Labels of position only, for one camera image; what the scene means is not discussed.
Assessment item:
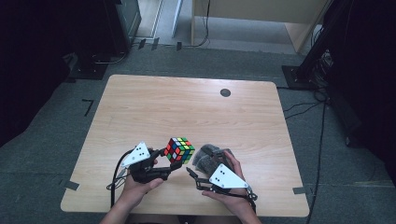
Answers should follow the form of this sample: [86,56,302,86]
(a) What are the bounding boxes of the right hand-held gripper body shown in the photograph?
[195,163,259,203]

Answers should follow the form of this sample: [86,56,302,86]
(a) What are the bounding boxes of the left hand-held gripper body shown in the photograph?
[120,141,172,185]

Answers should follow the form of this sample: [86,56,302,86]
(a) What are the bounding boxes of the multicoloured puzzle cube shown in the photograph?
[163,136,196,165]

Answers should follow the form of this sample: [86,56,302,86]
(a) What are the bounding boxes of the grey cloth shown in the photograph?
[191,143,234,175]

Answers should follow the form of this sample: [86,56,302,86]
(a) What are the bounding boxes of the person's right hand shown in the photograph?
[201,150,257,219]

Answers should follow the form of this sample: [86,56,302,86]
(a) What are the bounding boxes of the person's left hand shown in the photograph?
[120,158,164,210]

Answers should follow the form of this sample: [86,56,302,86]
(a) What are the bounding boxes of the black stand base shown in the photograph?
[68,60,108,81]

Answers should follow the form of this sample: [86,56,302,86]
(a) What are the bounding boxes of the black cabinet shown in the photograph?
[104,0,143,55]

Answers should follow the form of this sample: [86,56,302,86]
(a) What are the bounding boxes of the black metal stand with base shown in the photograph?
[281,0,354,91]

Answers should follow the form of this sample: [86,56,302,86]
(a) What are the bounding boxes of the dark curtain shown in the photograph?
[0,0,108,147]
[323,0,396,181]

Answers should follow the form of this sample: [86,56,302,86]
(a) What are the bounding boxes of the light wooden furniture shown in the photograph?
[190,0,331,54]

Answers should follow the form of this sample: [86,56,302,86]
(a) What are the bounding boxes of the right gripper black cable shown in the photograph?
[245,186,260,216]

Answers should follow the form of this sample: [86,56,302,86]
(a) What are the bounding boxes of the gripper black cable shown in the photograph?
[106,149,134,209]
[245,186,260,216]

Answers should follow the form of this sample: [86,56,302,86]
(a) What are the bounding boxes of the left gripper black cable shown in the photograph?
[106,149,134,209]

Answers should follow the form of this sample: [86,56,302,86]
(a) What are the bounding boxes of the long black floor cable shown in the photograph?
[306,102,327,224]

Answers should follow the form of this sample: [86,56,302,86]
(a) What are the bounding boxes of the black floor cables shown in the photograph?
[276,86,328,120]

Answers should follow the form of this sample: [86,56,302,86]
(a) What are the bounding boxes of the coiled black floor cable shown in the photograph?
[92,50,129,65]

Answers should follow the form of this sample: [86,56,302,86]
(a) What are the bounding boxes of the black hanging cable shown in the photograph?
[183,0,211,49]

